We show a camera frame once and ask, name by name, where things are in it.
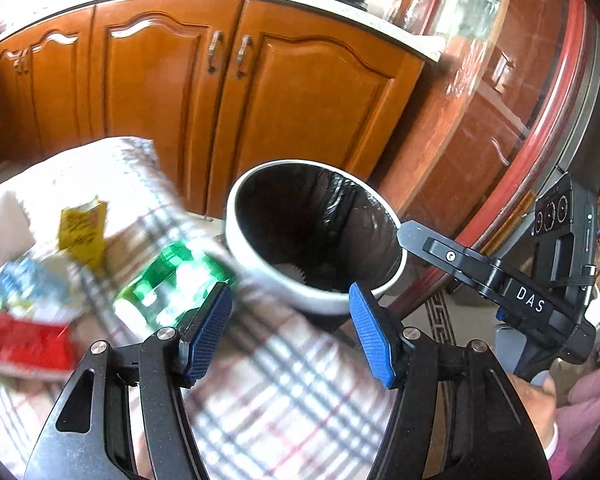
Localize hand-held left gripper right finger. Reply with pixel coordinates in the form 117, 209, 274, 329
347, 282, 553, 480

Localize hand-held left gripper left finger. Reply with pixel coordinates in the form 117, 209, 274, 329
22, 282, 233, 480

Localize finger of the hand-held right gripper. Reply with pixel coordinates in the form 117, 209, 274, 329
396, 220, 506, 306

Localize green snack packet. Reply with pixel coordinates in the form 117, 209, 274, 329
112, 240, 238, 331

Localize white round bin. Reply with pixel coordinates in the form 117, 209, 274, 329
223, 159, 408, 317

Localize red snack packet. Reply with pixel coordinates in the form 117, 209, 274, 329
0, 310, 78, 376

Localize person's right hand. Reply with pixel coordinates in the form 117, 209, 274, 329
507, 374, 558, 455

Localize patterned border rug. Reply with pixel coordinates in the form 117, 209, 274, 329
397, 287, 506, 356

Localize plaid cloth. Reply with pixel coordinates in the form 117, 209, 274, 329
0, 136, 396, 480

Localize white pleated paper cup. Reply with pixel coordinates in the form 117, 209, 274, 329
272, 260, 308, 286

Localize red wooden glass cabinet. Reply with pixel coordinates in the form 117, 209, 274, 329
370, 0, 600, 301

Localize yellow packet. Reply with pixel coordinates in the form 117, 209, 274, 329
57, 199, 108, 276

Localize wooden cabinet door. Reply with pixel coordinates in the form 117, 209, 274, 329
206, 0, 427, 221
24, 6, 97, 161
91, 0, 245, 216
0, 35, 26, 161

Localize blue and white packet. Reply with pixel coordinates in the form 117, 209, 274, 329
0, 255, 81, 321

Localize white tissue paper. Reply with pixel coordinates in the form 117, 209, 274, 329
0, 190, 36, 261

